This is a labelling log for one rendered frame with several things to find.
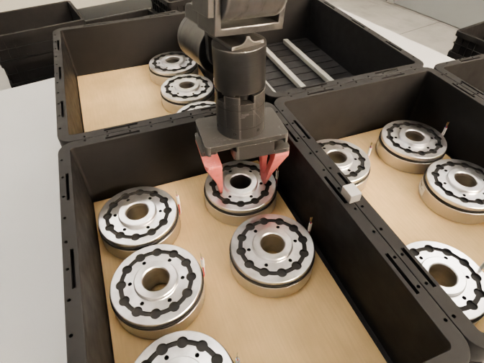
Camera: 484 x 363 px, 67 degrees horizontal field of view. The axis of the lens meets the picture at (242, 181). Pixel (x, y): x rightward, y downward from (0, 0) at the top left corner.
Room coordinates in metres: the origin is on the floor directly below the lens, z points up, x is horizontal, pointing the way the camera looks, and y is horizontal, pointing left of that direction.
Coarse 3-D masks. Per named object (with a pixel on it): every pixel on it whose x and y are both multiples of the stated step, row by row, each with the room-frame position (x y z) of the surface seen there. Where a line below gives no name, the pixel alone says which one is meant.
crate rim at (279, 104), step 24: (408, 72) 0.56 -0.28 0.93; (432, 72) 0.56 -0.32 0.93; (288, 96) 0.49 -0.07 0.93; (312, 96) 0.49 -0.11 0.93; (288, 120) 0.42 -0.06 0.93; (312, 144) 0.37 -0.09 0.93; (336, 168) 0.32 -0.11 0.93; (408, 264) 0.19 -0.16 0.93; (432, 288) 0.17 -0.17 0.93; (456, 312) 0.14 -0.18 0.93; (480, 336) 0.12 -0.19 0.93; (480, 360) 0.11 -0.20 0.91
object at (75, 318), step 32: (160, 128) 0.40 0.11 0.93; (288, 128) 0.40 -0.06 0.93; (64, 160) 0.34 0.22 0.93; (64, 192) 0.28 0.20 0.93; (64, 224) 0.24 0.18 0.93; (64, 256) 0.20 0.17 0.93; (384, 256) 0.20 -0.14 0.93; (64, 288) 0.17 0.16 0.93; (416, 288) 0.17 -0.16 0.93; (448, 320) 0.14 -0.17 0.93; (448, 352) 0.11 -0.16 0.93
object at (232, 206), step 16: (208, 176) 0.38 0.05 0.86; (224, 176) 0.38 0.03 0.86; (256, 176) 0.38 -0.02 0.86; (272, 176) 0.38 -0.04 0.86; (208, 192) 0.35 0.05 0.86; (224, 192) 0.35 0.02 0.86; (256, 192) 0.35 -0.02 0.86; (272, 192) 0.35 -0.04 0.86; (224, 208) 0.32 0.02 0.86; (240, 208) 0.32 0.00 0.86; (256, 208) 0.32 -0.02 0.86
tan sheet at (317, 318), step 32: (192, 192) 0.38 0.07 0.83; (192, 224) 0.32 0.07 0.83; (224, 224) 0.32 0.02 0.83; (224, 256) 0.27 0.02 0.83; (160, 288) 0.22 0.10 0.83; (224, 288) 0.22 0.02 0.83; (320, 288) 0.22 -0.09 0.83; (224, 320) 0.18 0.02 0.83; (256, 320) 0.18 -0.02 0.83; (288, 320) 0.18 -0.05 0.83; (320, 320) 0.18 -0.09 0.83; (352, 320) 0.18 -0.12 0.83; (128, 352) 0.15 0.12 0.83; (256, 352) 0.15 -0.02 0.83; (288, 352) 0.15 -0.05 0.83; (320, 352) 0.15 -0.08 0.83; (352, 352) 0.15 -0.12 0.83
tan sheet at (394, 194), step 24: (360, 144) 0.50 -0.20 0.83; (384, 168) 0.43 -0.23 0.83; (384, 192) 0.38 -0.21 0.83; (408, 192) 0.38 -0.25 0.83; (384, 216) 0.33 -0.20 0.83; (408, 216) 0.33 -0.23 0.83; (432, 216) 0.33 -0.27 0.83; (408, 240) 0.29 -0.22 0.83; (432, 240) 0.29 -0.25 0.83; (456, 240) 0.29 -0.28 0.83; (480, 240) 0.29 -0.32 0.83; (480, 264) 0.25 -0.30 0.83
